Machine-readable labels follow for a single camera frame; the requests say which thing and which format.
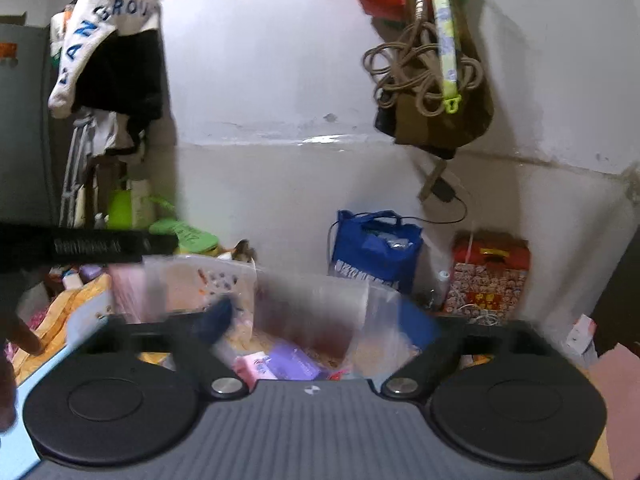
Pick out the black power adapter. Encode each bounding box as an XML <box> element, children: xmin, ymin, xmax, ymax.
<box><xmin>430</xmin><ymin>180</ymin><xmax>468</xmax><ymax>226</ymax></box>

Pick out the grey metal cabinet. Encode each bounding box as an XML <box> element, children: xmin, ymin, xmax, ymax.
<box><xmin>0</xmin><ymin>12</ymin><xmax>63</xmax><ymax>228</ymax></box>

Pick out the yellow green box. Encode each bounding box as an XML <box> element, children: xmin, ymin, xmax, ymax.
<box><xmin>149</xmin><ymin>217</ymin><xmax>220</xmax><ymax>255</ymax></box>

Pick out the green bag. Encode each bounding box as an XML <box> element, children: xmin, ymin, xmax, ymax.
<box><xmin>106</xmin><ymin>177</ymin><xmax>176</xmax><ymax>231</ymax></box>

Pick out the clear plastic basket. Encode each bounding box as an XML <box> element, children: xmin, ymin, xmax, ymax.
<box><xmin>107</xmin><ymin>254</ymin><xmax>443</xmax><ymax>386</ymax></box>

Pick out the white small box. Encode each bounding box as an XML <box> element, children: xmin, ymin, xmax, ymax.
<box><xmin>564</xmin><ymin>314</ymin><xmax>598</xmax><ymax>368</ymax></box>

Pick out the metal crutch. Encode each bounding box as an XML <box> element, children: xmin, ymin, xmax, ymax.
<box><xmin>59</xmin><ymin>110</ymin><xmax>98</xmax><ymax>228</ymax></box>

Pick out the purple small box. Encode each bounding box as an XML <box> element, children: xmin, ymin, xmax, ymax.
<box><xmin>265</xmin><ymin>340</ymin><xmax>323</xmax><ymax>382</ymax></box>

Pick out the blue tote bag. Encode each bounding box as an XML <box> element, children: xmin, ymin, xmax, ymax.
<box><xmin>329</xmin><ymin>209</ymin><xmax>425</xmax><ymax>296</ymax></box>

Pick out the orange patterned blanket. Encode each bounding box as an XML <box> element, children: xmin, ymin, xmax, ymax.
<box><xmin>10</xmin><ymin>272</ymin><xmax>113</xmax><ymax>386</ymax></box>

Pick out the pink cushion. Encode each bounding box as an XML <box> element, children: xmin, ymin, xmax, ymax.
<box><xmin>587</xmin><ymin>342</ymin><xmax>640</xmax><ymax>480</ymax></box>

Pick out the red gift box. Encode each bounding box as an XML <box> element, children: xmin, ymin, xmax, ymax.
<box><xmin>442</xmin><ymin>231</ymin><xmax>531</xmax><ymax>321</ymax></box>

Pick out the dark olive hanging bag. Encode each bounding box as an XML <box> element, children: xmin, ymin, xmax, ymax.
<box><xmin>375</xmin><ymin>0</ymin><xmax>496</xmax><ymax>158</ymax></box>

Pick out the yellow green strap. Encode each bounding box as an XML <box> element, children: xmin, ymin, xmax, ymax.
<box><xmin>427</xmin><ymin>0</ymin><xmax>461</xmax><ymax>115</ymax></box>

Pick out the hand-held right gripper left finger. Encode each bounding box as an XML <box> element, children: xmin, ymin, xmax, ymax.
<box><xmin>99</xmin><ymin>298</ymin><xmax>249</xmax><ymax>399</ymax></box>

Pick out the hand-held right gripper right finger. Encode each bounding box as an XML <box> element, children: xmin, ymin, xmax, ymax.
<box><xmin>380</xmin><ymin>301</ymin><xmax>546</xmax><ymax>398</ymax></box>

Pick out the black and white jacket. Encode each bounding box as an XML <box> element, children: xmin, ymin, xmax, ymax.
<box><xmin>47</xmin><ymin>0</ymin><xmax>166</xmax><ymax>158</ymax></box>

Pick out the pink tissue packet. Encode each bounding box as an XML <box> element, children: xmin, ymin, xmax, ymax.
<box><xmin>232</xmin><ymin>352</ymin><xmax>276</xmax><ymax>384</ymax></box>

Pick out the person's left hand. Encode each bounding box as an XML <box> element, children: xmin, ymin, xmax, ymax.
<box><xmin>0</xmin><ymin>267</ymin><xmax>44</xmax><ymax>432</ymax></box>

